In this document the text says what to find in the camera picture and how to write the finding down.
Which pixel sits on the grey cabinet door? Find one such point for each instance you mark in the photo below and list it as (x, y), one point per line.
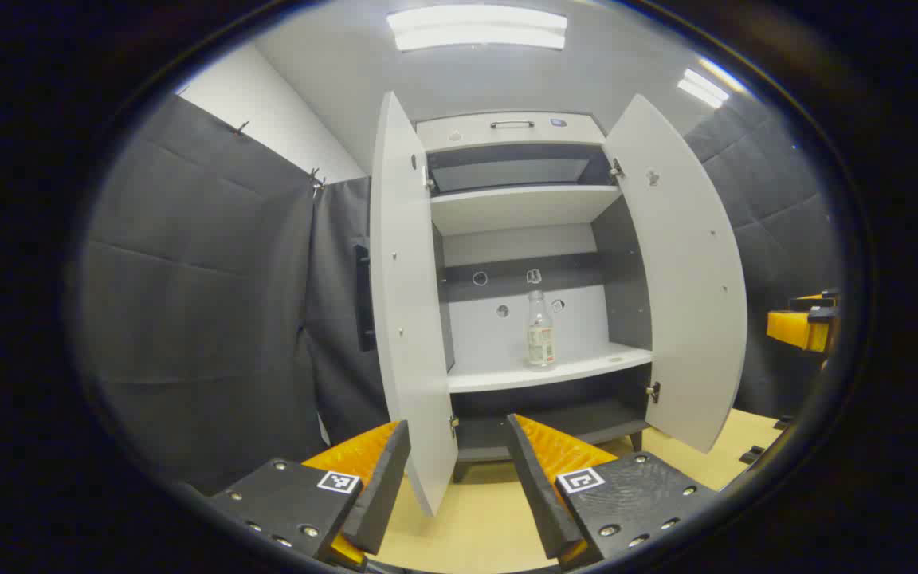
(407, 319)
(690, 279)

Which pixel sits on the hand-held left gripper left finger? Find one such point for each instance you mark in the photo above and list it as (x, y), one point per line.
(383, 494)

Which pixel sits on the small ceiling light panel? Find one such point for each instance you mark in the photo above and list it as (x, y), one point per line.
(706, 86)

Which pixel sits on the metal cloth clip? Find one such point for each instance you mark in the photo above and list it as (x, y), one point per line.
(241, 127)
(315, 179)

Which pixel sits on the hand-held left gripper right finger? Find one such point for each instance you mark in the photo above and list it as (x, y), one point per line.
(535, 494)

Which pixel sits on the grey cabinet drawer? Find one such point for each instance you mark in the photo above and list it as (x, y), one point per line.
(467, 131)

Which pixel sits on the clear plastic bottle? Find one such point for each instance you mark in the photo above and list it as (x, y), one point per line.
(540, 343)

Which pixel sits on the grey cabinet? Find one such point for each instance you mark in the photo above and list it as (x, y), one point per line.
(523, 207)

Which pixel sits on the small black object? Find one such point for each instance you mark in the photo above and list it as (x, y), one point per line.
(751, 454)
(783, 423)

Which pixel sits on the black backdrop cloth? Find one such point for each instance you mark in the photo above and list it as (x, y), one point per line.
(204, 319)

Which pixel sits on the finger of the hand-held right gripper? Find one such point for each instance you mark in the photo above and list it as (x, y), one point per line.
(794, 328)

